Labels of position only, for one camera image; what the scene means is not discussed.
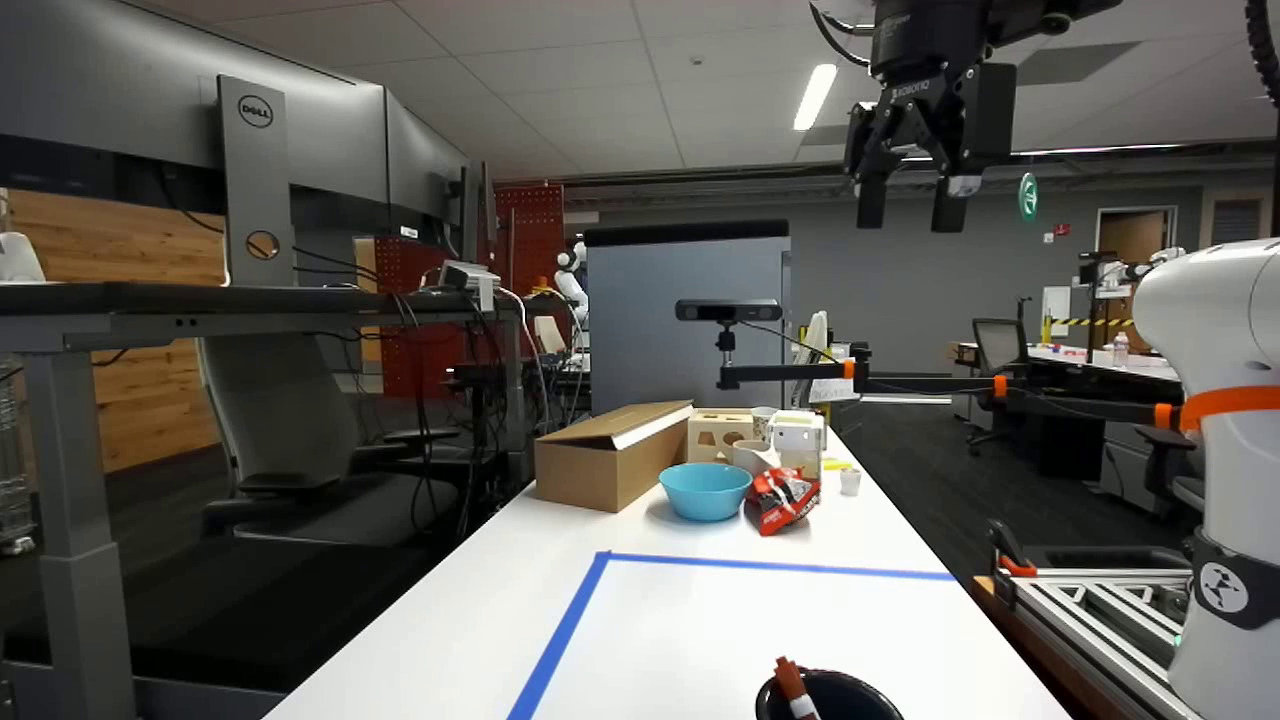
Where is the grey office chair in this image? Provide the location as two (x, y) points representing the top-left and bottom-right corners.
(197, 332), (470, 550)

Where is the white plastic container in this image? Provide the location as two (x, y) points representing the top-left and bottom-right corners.
(765, 406), (831, 483)

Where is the smaller grey monitor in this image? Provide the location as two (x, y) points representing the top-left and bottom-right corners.
(380, 86), (470, 227)

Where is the large grey Dell monitor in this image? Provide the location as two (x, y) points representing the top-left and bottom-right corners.
(0, 0), (392, 292)

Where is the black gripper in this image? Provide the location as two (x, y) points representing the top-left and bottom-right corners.
(843, 0), (1005, 236)

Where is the brown cardboard box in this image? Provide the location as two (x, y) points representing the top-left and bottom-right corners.
(527, 395), (701, 516)

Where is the light blue bowl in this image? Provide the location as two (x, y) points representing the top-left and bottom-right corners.
(654, 460), (755, 528)

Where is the beige small box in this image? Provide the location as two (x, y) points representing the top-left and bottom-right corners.
(683, 403), (772, 473)

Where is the blue grey partition panel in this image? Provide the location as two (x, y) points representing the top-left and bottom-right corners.
(583, 232), (794, 412)

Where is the red and white marker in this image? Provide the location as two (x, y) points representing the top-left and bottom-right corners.
(772, 651), (823, 720)

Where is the black camera on mount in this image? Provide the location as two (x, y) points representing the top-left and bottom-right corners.
(672, 295), (788, 356)

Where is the wooden wall panel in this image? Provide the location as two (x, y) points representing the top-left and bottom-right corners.
(0, 183), (232, 480)

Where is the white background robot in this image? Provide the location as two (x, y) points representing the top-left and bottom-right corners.
(547, 232), (596, 353)

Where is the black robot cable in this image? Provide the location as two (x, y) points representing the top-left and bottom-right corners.
(1242, 0), (1280, 243)

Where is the wooden door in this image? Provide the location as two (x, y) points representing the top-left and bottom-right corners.
(1093, 198), (1181, 266)

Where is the rectangular ceiling light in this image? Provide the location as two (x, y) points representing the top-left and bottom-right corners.
(788, 61), (843, 136)

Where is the grey standing desk frame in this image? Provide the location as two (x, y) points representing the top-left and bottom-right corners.
(0, 275), (517, 720)

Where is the aluminium rail robot base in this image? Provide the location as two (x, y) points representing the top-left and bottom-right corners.
(973, 516), (1204, 720)

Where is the white device on desk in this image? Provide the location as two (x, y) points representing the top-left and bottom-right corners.
(418, 255), (505, 321)

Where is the blue tape line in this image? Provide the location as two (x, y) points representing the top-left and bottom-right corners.
(505, 547), (959, 720)

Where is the red snack packet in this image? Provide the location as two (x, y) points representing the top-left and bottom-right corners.
(738, 463), (823, 540)

